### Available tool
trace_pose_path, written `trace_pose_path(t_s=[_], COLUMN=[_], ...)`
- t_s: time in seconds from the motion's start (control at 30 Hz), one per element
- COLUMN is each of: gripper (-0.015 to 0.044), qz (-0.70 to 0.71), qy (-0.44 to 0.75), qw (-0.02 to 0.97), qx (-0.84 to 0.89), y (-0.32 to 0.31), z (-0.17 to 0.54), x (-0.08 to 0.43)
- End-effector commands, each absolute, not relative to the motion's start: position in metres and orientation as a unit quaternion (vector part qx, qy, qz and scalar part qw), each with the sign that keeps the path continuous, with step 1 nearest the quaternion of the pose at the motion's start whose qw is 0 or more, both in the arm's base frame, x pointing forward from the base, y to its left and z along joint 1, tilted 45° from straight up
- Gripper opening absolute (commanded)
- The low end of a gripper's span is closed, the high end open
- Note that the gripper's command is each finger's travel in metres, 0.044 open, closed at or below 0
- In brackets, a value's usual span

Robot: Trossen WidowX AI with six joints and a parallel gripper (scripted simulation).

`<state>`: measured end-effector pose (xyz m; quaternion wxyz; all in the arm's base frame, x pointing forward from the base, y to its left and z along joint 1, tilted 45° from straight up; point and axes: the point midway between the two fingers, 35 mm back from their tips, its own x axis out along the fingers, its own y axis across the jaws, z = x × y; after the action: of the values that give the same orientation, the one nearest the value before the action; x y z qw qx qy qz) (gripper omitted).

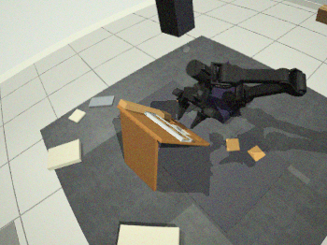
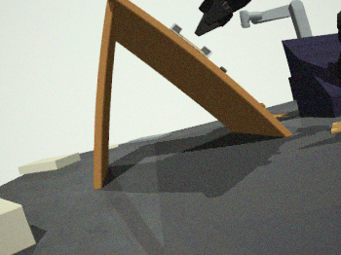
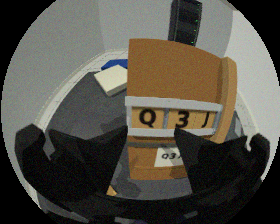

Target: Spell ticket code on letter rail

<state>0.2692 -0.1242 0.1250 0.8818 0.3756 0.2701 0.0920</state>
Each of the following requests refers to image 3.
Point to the white paper ticket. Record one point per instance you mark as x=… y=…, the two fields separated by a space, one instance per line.
x=168 y=157

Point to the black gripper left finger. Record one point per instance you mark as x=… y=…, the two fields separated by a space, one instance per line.
x=98 y=155

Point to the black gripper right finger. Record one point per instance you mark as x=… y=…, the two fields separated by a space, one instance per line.
x=203 y=158

